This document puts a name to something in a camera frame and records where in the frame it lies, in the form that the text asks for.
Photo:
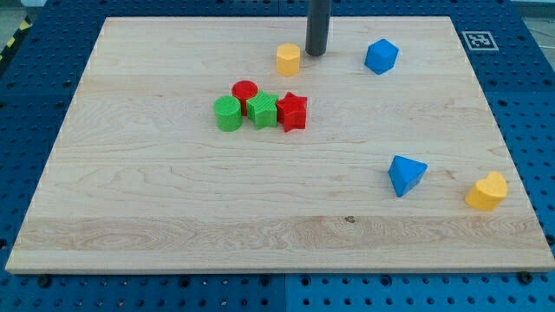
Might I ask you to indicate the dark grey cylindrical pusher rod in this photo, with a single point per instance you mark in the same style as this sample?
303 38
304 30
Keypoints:
317 27

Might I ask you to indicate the yellow hexagon block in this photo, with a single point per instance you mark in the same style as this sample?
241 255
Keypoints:
288 59

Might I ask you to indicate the blue cube block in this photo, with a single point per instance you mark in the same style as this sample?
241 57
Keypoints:
381 56

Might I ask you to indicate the red star block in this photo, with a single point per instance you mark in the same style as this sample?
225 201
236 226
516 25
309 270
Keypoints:
292 112

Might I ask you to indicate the red cylinder block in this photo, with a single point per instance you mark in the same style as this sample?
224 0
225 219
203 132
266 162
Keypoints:
243 91

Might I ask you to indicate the green star block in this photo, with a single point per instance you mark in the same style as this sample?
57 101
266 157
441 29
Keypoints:
262 110

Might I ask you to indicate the green cylinder block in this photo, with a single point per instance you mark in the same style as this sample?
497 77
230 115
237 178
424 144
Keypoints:
228 114

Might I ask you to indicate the white fiducial marker tag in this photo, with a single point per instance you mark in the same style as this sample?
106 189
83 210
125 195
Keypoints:
479 40

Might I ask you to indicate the blue triangle block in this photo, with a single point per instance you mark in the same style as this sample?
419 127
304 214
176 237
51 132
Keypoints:
405 174

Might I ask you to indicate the light wooden board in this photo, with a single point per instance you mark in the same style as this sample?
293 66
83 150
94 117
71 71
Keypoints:
141 180

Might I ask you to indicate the yellow heart block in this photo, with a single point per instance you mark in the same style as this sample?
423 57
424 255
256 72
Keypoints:
487 194

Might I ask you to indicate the yellow black hazard tape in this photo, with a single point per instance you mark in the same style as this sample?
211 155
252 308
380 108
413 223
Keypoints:
15 42

